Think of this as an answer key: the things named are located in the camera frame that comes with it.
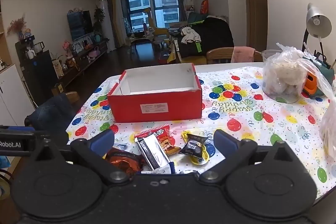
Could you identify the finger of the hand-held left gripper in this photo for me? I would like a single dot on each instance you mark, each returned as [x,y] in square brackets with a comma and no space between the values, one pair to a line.
[61,137]
[22,129]

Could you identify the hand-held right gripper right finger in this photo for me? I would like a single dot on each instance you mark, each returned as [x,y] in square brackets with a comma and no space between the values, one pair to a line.
[225,141]

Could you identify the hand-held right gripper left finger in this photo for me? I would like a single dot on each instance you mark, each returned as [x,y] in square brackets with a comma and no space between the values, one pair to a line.
[103,139]

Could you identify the orange foil snack packet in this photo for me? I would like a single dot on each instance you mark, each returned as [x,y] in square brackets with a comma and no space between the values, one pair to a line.
[123,161]

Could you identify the black snack packet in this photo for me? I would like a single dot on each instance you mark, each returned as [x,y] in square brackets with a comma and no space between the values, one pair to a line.
[194,146]

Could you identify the red cardboard box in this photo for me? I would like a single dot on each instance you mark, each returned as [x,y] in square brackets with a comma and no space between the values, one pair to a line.
[126,106]

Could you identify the yellow snack packet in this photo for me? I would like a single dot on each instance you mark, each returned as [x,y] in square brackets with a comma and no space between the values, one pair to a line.
[185,134]

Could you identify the white blue snack packet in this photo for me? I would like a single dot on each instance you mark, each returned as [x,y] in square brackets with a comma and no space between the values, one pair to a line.
[152,153]

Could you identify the red snack packet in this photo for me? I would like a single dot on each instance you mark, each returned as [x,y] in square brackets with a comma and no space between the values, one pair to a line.
[166,138]

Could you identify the light blue wrapper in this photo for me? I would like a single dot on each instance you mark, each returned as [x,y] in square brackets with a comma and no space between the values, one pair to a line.
[121,146]

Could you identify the blue jeans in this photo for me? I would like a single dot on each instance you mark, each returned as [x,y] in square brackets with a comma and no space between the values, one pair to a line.
[51,111]

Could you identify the white cabinet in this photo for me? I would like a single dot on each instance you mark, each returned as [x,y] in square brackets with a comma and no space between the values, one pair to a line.
[11,98]

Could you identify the balloon-print tablecloth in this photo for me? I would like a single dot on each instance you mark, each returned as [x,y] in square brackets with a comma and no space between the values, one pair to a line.
[249,113]

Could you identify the wooden chair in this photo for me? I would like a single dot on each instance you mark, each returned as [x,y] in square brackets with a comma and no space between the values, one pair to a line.
[219,54]
[73,96]

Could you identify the brown paper bag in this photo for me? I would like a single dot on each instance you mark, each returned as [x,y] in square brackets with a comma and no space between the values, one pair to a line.
[57,68]

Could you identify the low dark TV cabinet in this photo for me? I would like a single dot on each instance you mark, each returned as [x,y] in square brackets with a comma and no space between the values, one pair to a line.
[84,66]

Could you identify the white kettle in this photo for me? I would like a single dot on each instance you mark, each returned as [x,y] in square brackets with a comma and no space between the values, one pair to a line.
[30,54]

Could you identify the glass pitcher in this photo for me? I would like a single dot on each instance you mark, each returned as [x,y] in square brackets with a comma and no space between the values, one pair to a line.
[38,47]

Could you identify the pink toy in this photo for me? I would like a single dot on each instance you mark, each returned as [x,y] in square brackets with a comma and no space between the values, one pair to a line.
[93,53]

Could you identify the pink cloth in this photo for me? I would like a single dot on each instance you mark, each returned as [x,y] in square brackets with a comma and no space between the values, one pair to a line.
[242,54]

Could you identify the wooden shelf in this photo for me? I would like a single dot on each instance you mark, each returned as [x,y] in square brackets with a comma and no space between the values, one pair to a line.
[4,40]

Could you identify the orange toy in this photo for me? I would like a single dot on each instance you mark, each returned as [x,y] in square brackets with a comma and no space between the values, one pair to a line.
[311,82]

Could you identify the dried flower bouquet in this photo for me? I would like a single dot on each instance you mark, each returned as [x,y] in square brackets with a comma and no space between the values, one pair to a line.
[16,24]

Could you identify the white plastic bag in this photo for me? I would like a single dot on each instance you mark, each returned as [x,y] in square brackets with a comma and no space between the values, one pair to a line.
[329,129]

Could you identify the black clothing pile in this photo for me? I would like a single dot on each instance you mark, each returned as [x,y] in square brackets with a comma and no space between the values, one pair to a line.
[215,32]

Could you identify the white garment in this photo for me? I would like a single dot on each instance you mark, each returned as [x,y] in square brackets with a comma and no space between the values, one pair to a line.
[190,35]

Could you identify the television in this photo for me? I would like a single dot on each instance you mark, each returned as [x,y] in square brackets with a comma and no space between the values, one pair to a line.
[80,24]

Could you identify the white standing air conditioner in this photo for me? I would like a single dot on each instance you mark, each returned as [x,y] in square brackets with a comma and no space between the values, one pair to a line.
[106,24]

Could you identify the clear plastic bag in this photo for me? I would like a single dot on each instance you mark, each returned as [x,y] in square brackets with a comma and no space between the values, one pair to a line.
[315,66]

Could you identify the teal pen holder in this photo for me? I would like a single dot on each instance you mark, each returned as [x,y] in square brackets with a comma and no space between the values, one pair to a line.
[324,74]

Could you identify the potted plant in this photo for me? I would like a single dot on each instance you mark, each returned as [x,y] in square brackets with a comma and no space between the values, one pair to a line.
[98,19]

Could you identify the yellow giraffe toy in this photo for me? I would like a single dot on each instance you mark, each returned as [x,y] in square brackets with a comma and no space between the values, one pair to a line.
[155,24]

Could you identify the red bag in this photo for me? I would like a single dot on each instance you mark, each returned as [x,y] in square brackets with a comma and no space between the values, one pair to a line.
[204,6]

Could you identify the wooden door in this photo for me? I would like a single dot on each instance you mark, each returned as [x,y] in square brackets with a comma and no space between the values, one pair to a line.
[253,3]

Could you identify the large window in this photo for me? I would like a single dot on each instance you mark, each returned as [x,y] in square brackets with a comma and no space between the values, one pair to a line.
[149,1]

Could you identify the grey desk lamp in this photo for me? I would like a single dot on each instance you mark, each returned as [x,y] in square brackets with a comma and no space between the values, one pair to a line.
[317,22]

